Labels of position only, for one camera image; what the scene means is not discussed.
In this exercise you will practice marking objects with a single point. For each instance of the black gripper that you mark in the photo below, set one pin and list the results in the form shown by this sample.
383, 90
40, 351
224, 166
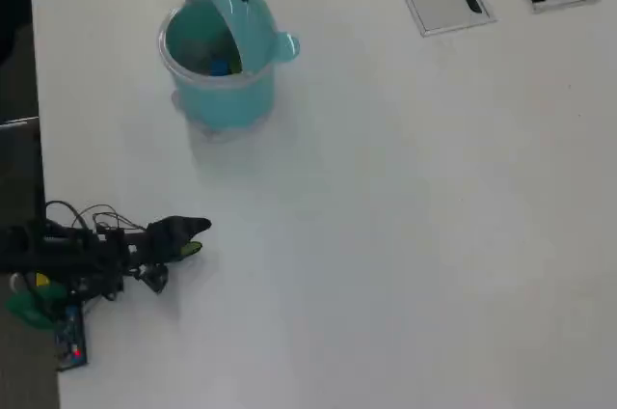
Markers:
125, 250

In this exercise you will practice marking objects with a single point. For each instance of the blue lego block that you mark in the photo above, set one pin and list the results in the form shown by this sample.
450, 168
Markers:
220, 67

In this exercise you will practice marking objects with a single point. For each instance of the green lego block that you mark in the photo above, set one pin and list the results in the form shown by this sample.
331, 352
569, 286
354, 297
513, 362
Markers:
235, 66

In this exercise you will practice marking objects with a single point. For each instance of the yellow tag on arm base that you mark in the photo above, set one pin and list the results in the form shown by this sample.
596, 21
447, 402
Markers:
41, 280

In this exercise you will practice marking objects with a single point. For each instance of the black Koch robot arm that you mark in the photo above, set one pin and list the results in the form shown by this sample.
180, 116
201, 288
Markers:
53, 254

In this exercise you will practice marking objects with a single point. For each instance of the teal whale-shaped bin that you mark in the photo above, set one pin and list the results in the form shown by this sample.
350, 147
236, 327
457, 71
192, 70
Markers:
226, 95

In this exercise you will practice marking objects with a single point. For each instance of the blue controller circuit board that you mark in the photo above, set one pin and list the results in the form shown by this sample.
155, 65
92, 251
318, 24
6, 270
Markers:
72, 339

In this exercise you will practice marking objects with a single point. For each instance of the green table clamp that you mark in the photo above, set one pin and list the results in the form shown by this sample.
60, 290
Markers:
26, 305

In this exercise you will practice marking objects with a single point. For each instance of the black side panel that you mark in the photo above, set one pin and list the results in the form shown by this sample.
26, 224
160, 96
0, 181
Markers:
19, 172

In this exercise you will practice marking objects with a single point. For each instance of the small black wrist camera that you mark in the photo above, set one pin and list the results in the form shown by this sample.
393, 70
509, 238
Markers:
155, 278

